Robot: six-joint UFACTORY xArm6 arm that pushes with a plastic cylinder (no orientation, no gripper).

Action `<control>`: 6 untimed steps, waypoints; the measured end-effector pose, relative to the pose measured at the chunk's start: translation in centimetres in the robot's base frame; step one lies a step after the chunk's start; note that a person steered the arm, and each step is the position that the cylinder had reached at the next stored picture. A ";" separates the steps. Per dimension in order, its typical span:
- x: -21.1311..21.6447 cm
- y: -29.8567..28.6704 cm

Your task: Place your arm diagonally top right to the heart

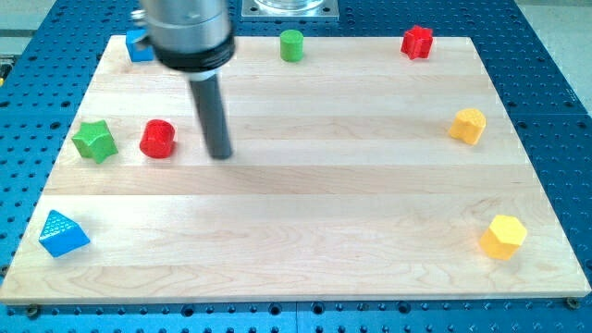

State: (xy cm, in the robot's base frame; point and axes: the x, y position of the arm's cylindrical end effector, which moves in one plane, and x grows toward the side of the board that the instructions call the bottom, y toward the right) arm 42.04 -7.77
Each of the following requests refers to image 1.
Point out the wooden board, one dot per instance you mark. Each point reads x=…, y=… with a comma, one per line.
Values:
x=344, y=185

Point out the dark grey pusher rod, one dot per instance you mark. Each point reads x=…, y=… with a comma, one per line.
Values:
x=210, y=112

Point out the green cylinder block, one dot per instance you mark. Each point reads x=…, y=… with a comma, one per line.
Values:
x=291, y=45

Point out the red cylinder block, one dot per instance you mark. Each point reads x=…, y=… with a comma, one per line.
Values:
x=157, y=139

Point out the red star block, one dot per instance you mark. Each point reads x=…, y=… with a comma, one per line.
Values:
x=417, y=42

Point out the blue cube block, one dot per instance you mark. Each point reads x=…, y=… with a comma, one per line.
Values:
x=138, y=46

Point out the green star block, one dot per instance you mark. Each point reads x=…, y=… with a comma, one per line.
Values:
x=95, y=141

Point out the yellow hexagon block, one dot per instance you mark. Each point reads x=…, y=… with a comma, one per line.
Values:
x=503, y=238

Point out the blue triangle block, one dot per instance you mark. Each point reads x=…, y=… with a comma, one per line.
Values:
x=61, y=235

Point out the board clamp screw left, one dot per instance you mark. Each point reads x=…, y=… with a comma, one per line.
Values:
x=32, y=311

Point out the board clamp screw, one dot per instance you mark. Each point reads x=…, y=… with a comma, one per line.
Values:
x=572, y=303
x=32, y=311

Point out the board clamp screw right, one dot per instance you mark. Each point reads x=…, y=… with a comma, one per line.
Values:
x=572, y=303

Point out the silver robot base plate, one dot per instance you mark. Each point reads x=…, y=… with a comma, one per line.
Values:
x=289, y=9

